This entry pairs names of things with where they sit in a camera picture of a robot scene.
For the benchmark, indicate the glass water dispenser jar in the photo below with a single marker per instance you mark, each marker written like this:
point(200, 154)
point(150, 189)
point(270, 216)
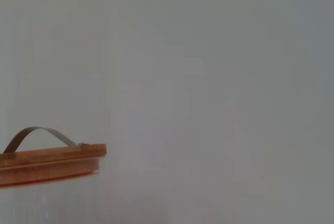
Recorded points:
point(39, 203)

